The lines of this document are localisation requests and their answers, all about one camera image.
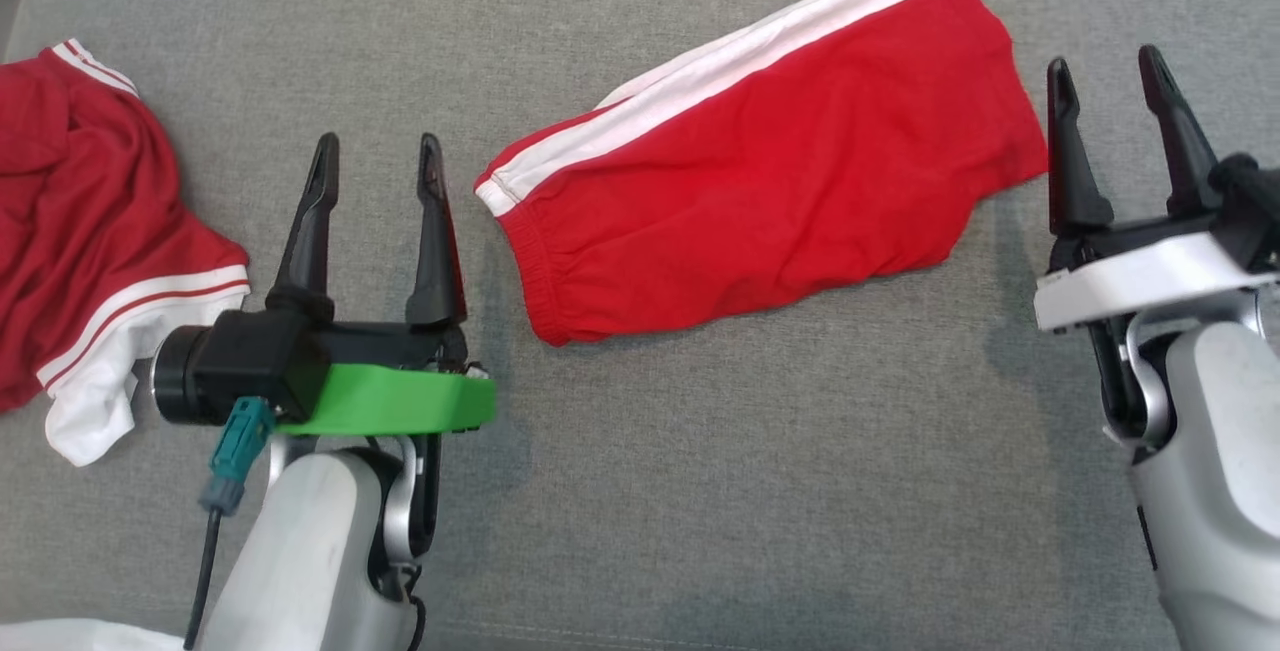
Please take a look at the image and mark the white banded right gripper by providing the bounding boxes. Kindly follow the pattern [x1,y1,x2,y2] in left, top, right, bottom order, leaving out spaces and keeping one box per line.
[1033,44,1280,333]

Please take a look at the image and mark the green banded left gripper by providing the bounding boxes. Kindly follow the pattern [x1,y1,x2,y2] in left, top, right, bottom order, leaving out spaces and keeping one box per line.
[150,131,498,437]

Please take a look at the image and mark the red white basketball jersey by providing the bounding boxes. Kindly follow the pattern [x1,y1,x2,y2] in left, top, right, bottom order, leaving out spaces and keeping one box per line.
[0,38,251,467]

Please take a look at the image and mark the red shorts with white stripe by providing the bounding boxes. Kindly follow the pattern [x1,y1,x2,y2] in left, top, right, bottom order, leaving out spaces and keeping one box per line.
[473,0,1049,347]

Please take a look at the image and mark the teal plug black left cable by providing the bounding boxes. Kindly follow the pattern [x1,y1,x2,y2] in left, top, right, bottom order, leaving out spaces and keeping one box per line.
[185,396,277,651]

